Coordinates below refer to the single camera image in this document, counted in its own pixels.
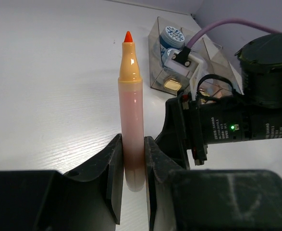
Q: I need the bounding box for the clear four-compartment organizer tray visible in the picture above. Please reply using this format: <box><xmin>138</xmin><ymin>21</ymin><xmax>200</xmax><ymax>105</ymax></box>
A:
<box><xmin>148</xmin><ymin>17</ymin><xmax>241</xmax><ymax>98</ymax></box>

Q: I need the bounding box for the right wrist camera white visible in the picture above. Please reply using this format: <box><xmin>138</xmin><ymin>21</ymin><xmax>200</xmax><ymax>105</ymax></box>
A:
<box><xmin>164</xmin><ymin>48</ymin><xmax>208</xmax><ymax>99</ymax></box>

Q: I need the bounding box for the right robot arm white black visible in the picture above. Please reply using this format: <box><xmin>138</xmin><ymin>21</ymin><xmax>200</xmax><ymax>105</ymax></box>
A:
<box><xmin>156</xmin><ymin>33</ymin><xmax>282</xmax><ymax>169</ymax></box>

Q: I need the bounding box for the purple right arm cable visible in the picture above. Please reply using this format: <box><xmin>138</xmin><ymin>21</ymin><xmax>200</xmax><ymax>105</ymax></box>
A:
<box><xmin>184</xmin><ymin>17</ymin><xmax>282</xmax><ymax>50</ymax></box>

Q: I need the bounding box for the orange marker pen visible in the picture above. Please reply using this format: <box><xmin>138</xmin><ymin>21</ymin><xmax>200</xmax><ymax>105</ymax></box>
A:
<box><xmin>118</xmin><ymin>31</ymin><xmax>145</xmax><ymax>192</ymax></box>

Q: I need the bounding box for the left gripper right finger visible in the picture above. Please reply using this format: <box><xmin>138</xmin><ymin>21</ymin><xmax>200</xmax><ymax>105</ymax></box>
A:
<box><xmin>145</xmin><ymin>137</ymin><xmax>282</xmax><ymax>231</ymax></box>

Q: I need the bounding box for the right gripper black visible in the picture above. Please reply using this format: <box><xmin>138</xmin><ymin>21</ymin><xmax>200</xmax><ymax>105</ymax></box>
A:
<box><xmin>155</xmin><ymin>93</ymin><xmax>251</xmax><ymax>169</ymax></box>

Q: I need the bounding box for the blue lid round jar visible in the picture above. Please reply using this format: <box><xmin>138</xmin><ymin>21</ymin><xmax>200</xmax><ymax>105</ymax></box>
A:
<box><xmin>159</xmin><ymin>26</ymin><xmax>185</xmax><ymax>53</ymax></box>
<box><xmin>161</xmin><ymin>48</ymin><xmax>180</xmax><ymax>65</ymax></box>

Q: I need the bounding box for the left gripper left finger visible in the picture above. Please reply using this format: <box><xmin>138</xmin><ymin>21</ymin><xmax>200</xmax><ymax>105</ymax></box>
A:
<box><xmin>0</xmin><ymin>134</ymin><xmax>123</xmax><ymax>231</ymax></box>

